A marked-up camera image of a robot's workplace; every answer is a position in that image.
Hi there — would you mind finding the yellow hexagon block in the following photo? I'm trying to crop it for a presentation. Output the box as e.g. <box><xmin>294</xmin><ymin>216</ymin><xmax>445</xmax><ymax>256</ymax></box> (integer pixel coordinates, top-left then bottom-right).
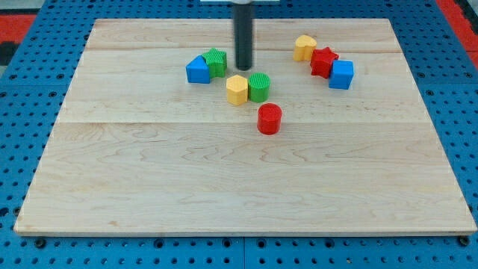
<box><xmin>226</xmin><ymin>75</ymin><xmax>249</xmax><ymax>105</ymax></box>

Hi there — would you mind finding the red star block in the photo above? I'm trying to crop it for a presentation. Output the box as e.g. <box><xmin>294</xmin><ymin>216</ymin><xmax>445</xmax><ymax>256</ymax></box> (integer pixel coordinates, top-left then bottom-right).
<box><xmin>310</xmin><ymin>47</ymin><xmax>339</xmax><ymax>78</ymax></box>

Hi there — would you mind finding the green star block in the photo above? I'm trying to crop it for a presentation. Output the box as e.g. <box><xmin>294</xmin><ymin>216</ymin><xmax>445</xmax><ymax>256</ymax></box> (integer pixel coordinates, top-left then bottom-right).
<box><xmin>202</xmin><ymin>48</ymin><xmax>227</xmax><ymax>78</ymax></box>

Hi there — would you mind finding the light wooden board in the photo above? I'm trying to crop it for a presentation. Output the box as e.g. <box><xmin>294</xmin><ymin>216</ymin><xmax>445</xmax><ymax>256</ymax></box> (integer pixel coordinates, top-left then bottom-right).
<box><xmin>14</xmin><ymin>19</ymin><xmax>477</xmax><ymax>237</ymax></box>

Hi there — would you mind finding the green cylinder block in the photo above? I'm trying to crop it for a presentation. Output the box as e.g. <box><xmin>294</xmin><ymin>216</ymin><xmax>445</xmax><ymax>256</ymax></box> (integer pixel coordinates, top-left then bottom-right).
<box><xmin>248</xmin><ymin>72</ymin><xmax>270</xmax><ymax>102</ymax></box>

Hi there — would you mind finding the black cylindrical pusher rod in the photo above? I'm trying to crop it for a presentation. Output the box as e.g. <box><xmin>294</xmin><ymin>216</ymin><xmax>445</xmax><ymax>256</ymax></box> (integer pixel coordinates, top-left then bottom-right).
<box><xmin>232</xmin><ymin>1</ymin><xmax>253</xmax><ymax>71</ymax></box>

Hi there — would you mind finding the yellow heart block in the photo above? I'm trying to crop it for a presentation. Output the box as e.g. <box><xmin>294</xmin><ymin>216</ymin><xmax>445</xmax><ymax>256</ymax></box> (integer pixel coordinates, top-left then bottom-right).
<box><xmin>293</xmin><ymin>35</ymin><xmax>317</xmax><ymax>61</ymax></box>

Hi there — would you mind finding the blue triangle block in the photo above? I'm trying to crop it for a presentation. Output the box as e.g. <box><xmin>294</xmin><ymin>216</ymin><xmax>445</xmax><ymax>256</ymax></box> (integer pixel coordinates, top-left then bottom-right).
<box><xmin>185</xmin><ymin>55</ymin><xmax>211</xmax><ymax>84</ymax></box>

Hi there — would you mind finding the blue cube block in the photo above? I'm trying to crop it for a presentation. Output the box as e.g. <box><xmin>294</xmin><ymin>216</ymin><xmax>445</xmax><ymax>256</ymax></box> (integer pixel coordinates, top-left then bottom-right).
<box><xmin>329</xmin><ymin>60</ymin><xmax>354</xmax><ymax>90</ymax></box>

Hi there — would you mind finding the red cylinder block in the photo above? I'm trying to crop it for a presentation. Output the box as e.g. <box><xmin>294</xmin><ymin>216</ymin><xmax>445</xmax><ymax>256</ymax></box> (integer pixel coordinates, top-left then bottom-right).
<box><xmin>257</xmin><ymin>103</ymin><xmax>282</xmax><ymax>135</ymax></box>

